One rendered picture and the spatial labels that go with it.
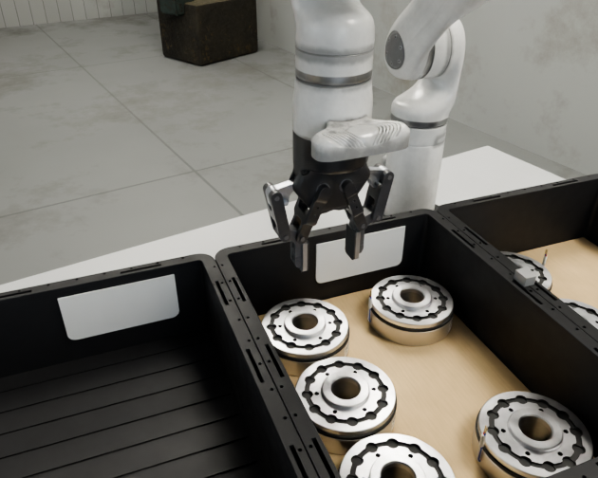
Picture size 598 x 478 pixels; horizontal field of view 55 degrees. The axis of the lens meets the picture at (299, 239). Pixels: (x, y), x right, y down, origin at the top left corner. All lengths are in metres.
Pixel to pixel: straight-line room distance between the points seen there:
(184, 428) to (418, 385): 0.25
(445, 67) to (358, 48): 0.42
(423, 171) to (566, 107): 2.46
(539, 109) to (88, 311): 3.05
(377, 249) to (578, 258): 0.32
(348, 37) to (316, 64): 0.03
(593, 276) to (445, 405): 0.35
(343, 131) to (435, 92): 0.46
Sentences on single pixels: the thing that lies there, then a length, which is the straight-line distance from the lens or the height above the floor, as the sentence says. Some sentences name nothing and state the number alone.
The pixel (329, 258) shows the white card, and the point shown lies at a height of 0.89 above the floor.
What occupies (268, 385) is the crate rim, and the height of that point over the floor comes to 0.93.
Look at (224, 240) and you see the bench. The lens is 1.14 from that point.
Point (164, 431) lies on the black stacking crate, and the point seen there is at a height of 0.83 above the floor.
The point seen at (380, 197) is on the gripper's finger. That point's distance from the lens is 0.61.
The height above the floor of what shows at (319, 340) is 0.86.
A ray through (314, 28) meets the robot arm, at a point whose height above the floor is 1.19.
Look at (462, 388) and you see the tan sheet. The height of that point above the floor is 0.83.
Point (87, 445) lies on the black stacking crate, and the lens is 0.63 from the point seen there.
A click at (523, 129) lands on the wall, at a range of 3.57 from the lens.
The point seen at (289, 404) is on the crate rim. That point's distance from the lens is 0.50.
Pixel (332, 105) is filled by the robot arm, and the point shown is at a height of 1.13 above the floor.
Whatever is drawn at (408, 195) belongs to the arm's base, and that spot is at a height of 0.85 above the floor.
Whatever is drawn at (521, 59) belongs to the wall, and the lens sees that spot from 3.53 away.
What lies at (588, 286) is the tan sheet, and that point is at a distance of 0.88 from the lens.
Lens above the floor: 1.30
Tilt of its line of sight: 32 degrees down
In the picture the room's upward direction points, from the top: straight up
